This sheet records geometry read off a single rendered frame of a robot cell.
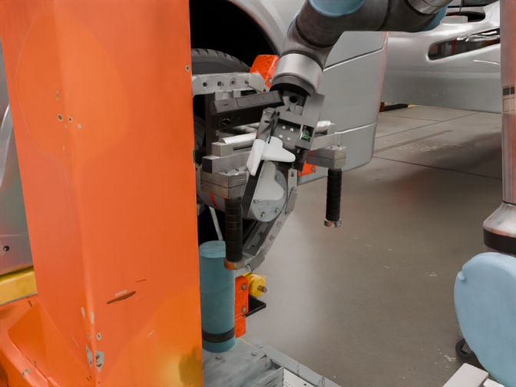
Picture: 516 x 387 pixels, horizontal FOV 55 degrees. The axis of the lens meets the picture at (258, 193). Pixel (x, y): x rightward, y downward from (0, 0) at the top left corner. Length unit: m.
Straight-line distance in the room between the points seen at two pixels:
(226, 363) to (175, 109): 1.17
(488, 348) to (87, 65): 0.45
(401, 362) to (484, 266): 1.71
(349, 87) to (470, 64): 1.79
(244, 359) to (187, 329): 0.98
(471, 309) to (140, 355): 0.40
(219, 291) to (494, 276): 0.82
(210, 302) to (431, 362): 1.19
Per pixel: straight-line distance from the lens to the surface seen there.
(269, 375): 1.70
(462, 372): 0.75
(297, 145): 0.71
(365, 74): 1.85
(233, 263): 1.02
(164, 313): 0.66
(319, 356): 2.09
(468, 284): 0.44
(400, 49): 3.58
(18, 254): 1.13
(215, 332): 1.22
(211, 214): 1.39
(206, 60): 1.28
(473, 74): 3.49
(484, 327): 0.45
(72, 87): 0.53
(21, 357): 0.98
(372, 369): 2.05
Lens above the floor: 1.19
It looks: 17 degrees down
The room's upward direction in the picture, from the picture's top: straight up
